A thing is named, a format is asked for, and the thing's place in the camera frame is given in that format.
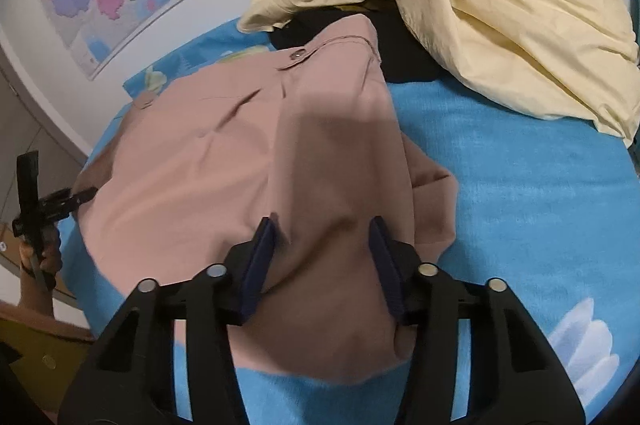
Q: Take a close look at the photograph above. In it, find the person's left hand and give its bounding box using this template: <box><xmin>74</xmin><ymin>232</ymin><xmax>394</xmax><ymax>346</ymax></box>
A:
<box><xmin>19</xmin><ymin>225</ymin><xmax>64</xmax><ymax>291</ymax></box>

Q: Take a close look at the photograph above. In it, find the cream yellow garment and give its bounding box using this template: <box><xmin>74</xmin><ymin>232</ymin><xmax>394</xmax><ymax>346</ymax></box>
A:
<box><xmin>239</xmin><ymin>0</ymin><xmax>640</xmax><ymax>151</ymax></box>

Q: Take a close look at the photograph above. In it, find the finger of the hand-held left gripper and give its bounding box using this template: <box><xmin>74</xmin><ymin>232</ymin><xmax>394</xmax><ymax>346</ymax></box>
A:
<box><xmin>39</xmin><ymin>186</ymin><xmax>99</xmax><ymax>222</ymax></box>

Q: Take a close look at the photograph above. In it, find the person's left forearm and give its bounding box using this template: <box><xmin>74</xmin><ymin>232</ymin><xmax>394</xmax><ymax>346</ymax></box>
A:
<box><xmin>0</xmin><ymin>272</ymin><xmax>96</xmax><ymax>343</ymax></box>

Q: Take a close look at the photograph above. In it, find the blue floral bed sheet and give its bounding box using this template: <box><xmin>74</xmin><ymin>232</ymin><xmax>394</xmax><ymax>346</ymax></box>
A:
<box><xmin>60</xmin><ymin>15</ymin><xmax>640</xmax><ymax>425</ymax></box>

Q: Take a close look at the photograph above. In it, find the person's mustard garment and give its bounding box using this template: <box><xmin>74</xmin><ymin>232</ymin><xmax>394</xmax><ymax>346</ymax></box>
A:
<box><xmin>0</xmin><ymin>330</ymin><xmax>96</xmax><ymax>416</ymax></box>

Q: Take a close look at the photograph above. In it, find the pink coat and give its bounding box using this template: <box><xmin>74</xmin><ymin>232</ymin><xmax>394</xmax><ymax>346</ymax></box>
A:
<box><xmin>72</xmin><ymin>12</ymin><xmax>458</xmax><ymax>381</ymax></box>

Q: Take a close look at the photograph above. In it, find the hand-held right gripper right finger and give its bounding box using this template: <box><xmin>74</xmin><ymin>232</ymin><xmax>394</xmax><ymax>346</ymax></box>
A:
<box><xmin>367</xmin><ymin>215</ymin><xmax>586</xmax><ymax>425</ymax></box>

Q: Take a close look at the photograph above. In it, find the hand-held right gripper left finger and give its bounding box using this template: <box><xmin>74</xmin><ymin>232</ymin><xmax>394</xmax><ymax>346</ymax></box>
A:
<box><xmin>57</xmin><ymin>214</ymin><xmax>281</xmax><ymax>425</ymax></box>

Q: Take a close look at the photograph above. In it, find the black garment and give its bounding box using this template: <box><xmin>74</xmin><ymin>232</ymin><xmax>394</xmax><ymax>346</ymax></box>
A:
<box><xmin>270</xmin><ymin>0</ymin><xmax>441</xmax><ymax>84</ymax></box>

